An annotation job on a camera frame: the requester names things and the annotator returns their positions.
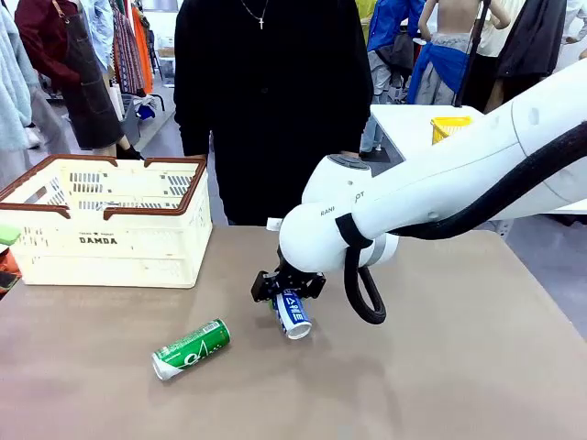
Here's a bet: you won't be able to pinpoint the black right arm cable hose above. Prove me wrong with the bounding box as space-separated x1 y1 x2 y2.
335 121 587 325

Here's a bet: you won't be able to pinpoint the cream shirt mannequin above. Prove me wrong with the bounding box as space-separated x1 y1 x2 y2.
476 0 526 59

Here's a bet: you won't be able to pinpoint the cream shopping basket brown handles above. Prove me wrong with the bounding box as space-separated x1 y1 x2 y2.
0 154 215 289

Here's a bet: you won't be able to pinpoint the black tripod pole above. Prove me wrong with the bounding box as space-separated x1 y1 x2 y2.
451 0 492 108

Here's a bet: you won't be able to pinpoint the person in black sweater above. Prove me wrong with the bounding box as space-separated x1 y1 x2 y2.
172 0 373 226

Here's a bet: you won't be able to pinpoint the blue wrap cloth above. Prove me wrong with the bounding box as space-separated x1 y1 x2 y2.
406 41 471 105

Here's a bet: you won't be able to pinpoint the mannequin maroon shirt dark apron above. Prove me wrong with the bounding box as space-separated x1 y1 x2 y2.
13 0 127 152

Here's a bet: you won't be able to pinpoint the person in blue jacket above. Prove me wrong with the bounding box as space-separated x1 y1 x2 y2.
357 0 427 160

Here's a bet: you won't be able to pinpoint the light blue hanging shirt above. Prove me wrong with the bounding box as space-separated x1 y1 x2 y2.
80 0 116 72

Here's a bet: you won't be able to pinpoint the bare mannequin grey skirt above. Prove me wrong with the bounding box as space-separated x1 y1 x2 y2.
407 0 513 105

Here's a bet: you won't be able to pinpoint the silver cross necklace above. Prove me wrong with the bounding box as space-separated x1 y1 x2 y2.
240 0 271 31

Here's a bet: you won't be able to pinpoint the yellow plastic basket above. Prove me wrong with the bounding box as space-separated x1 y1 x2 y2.
429 115 473 146

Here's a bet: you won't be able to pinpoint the black hanging jacket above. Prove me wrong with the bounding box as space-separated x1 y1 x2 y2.
496 0 569 79

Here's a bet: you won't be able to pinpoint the orange cloth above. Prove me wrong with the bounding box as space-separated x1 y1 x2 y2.
0 249 23 299

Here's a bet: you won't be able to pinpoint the striped hanging garment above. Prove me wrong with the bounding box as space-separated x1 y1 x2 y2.
111 8 139 95

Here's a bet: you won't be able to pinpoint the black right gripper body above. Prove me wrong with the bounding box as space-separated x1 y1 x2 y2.
272 256 325 292

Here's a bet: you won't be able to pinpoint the green soda can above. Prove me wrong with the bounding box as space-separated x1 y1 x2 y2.
151 318 232 382

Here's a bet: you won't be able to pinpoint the blue white drink can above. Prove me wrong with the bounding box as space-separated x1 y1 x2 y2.
271 289 314 340

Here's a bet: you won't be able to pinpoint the orange hanging garment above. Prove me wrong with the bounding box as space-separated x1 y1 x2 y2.
130 5 155 95

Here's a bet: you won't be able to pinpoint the white side table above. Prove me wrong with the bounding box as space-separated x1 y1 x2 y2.
369 104 587 215

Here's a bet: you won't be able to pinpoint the light blue fuzzy garment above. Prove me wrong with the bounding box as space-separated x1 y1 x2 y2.
0 4 42 152

